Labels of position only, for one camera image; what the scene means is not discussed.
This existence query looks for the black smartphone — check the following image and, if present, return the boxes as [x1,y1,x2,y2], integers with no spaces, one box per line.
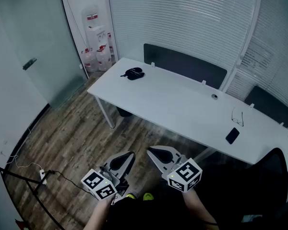
[225,127,240,145]

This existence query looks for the frosted glass door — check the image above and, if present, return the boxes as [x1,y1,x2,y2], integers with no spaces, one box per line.
[0,0,89,110]

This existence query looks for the large dispenser water bottle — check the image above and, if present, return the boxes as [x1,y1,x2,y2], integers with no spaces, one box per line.
[81,5,100,30]

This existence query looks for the black office chair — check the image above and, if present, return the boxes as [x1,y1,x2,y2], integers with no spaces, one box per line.
[230,147,288,225]

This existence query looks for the person's black clothing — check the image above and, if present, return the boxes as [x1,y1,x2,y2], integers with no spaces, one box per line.
[105,195,231,230]

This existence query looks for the black glasses case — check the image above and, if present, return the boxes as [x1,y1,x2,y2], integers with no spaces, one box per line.
[120,67,145,81]

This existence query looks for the black floor cable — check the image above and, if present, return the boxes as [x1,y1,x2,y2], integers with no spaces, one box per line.
[47,170,89,191]

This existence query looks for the person's right forearm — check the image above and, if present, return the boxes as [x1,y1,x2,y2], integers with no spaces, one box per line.
[182,187,218,230]

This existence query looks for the black tripod stand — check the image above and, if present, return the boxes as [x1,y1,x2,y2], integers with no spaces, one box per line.
[0,161,65,230]

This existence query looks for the long dark desk partition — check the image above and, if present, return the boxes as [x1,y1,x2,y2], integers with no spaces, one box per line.
[143,43,228,90]

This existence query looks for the dark door handle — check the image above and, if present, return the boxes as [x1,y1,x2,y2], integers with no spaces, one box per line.
[22,57,37,71]

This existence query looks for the person's left forearm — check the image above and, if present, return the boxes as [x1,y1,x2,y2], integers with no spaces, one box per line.
[83,196,116,230]

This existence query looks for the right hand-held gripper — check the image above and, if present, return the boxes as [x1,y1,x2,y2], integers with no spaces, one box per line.
[146,145,203,193]

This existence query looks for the white power strip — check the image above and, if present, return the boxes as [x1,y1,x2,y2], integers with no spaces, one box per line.
[39,169,48,185]

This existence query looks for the black waste bin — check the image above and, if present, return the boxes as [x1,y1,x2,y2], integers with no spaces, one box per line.
[116,106,133,117]

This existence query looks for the short dark desk partition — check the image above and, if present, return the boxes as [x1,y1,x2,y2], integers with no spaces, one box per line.
[244,85,288,128]

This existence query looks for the white desk leg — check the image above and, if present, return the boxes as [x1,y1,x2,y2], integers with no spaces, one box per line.
[194,147,216,163]
[95,96,116,129]

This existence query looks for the white water dispenser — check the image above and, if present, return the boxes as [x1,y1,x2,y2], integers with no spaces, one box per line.
[87,25,110,57]

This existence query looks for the white floor cable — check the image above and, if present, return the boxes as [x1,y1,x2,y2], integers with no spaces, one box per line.
[6,154,43,172]

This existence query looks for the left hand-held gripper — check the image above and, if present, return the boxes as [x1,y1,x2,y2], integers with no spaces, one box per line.
[80,151,136,201]

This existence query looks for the dark-framed eyeglasses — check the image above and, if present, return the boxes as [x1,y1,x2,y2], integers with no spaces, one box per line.
[231,106,245,127]

